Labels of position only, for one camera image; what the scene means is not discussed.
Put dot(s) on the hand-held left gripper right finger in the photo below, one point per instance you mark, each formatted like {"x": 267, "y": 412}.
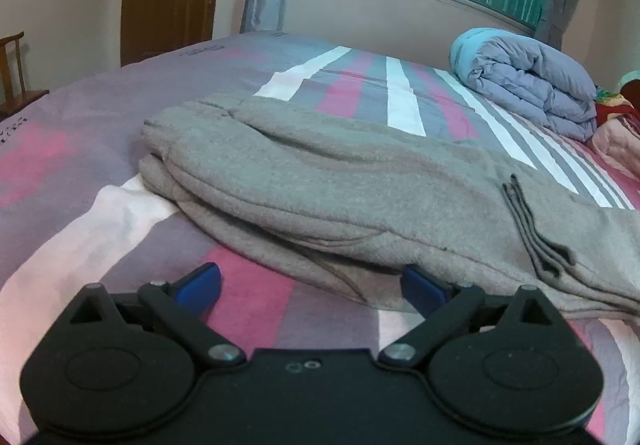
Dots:
{"x": 422, "y": 287}

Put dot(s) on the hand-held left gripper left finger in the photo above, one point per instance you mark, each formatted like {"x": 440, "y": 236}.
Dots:
{"x": 200, "y": 285}

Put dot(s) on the grey fleece pants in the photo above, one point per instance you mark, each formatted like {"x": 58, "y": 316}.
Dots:
{"x": 350, "y": 205}

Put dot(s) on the bed with striped sheet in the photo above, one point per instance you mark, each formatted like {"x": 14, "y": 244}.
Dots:
{"x": 100, "y": 185}

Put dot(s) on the folded blue duvet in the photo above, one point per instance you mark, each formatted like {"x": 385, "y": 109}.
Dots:
{"x": 530, "y": 85}

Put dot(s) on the folded pink quilt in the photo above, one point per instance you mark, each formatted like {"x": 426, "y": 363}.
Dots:
{"x": 617, "y": 145}

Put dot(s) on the wooden chair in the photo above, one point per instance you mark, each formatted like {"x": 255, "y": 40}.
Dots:
{"x": 17, "y": 85}

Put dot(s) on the folded colourful blankets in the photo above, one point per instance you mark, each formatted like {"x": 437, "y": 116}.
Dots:
{"x": 622, "y": 97}

